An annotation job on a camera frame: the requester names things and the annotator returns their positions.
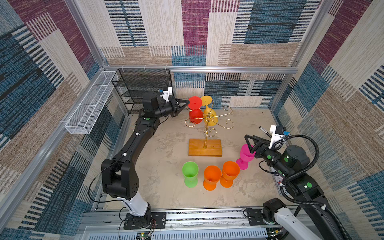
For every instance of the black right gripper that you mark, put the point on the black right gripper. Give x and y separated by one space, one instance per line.
261 148

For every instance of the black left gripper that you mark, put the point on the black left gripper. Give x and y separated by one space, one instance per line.
172 104

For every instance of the red wine glass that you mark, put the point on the red wine glass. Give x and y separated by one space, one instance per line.
195 114

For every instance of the pink wine glass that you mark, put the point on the pink wine glass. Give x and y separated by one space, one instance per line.
245 157

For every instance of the large orange wine glass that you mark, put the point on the large orange wine glass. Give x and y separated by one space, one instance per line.
230 172

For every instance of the small orange wine glass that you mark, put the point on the small orange wine glass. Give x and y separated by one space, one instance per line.
212 175

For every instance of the green wine glass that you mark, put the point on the green wine glass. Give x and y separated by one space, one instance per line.
190 172

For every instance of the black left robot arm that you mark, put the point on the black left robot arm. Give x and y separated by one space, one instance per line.
119 177

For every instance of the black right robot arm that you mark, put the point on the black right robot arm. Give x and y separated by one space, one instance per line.
297 187

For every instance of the yellow wine glass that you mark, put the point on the yellow wine glass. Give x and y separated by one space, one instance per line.
209 115

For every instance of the black mesh shelf rack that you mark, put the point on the black mesh shelf rack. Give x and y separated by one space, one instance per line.
131 84

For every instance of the black white marker pen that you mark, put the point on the black white marker pen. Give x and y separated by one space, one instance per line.
265 131

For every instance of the printed booklet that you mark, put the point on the printed booklet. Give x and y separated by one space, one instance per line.
278 178

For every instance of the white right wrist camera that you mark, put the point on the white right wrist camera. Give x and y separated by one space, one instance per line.
277 133

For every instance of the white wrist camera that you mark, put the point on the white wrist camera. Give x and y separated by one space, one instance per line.
165 94
277 133

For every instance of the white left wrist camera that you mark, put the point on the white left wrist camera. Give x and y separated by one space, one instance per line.
165 94

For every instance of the gold wire wine glass rack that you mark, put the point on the gold wire wine glass rack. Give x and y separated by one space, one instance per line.
209 146

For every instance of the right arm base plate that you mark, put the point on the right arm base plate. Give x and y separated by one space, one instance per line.
255 217

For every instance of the white wire basket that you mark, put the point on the white wire basket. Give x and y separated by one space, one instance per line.
86 114

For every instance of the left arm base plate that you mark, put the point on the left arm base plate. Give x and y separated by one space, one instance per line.
156 219

